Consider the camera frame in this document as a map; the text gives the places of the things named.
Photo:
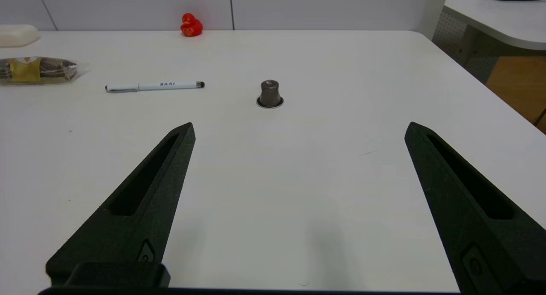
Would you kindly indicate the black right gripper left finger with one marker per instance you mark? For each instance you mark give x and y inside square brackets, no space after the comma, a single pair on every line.
[140,227]

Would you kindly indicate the brown coffee capsule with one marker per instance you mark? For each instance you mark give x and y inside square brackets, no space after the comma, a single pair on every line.
[269,94]

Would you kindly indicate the cream rounded block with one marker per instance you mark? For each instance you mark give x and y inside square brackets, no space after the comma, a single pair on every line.
[17,35]

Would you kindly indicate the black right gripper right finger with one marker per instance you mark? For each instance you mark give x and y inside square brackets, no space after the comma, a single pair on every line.
[482,244]

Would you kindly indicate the red rubber duck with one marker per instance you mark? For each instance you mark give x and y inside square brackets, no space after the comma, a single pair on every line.
[191,27]

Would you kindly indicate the white side table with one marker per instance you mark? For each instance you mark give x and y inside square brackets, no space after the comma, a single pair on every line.
[503,22]

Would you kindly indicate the white pen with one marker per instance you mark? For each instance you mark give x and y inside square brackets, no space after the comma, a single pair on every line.
[158,86]

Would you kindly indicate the clear wrapped snack packet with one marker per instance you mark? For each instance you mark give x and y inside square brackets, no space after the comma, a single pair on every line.
[30,70]

